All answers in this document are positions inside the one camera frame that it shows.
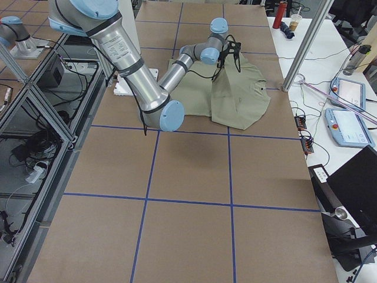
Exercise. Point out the olive green long-sleeve shirt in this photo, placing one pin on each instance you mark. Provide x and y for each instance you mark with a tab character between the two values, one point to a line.
235	98

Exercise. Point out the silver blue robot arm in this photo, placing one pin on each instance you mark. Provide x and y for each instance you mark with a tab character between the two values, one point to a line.
15	35
102	21

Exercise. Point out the small orange electronics board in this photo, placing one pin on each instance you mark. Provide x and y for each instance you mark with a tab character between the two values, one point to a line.
300	121

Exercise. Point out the grabber stick with white hook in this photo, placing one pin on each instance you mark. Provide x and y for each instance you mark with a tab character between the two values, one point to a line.
340	101

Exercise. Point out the dark blue folded umbrella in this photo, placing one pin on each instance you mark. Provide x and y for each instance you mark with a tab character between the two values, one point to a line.
289	34

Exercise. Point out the black box under rack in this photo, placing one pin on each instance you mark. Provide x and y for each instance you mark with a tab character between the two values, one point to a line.
52	76

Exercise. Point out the near blue teach pendant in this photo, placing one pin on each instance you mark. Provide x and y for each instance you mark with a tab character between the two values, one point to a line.
348	129

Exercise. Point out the blue teach pendant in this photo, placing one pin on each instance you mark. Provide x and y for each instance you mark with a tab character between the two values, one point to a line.
348	129
352	91

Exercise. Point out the iced coffee cup with straw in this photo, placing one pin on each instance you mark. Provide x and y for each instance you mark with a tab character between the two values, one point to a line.
294	20

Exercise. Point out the red water bottle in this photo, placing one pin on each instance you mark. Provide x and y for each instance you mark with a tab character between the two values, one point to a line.
279	14

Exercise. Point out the silver metal cup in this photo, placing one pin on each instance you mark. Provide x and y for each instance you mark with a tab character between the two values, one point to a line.
341	213

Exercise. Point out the far blue teach pendant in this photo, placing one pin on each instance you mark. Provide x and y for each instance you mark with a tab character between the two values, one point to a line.
352	91

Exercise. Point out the white camera pole with base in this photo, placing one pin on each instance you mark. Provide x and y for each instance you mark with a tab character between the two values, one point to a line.
133	74

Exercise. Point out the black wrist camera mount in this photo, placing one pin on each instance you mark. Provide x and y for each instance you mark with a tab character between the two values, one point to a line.
231	47

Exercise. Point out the aluminium frame side rack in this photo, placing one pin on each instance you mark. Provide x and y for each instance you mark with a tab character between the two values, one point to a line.
42	132

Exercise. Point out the aluminium frame post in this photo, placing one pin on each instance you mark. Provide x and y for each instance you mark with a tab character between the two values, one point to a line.
308	39

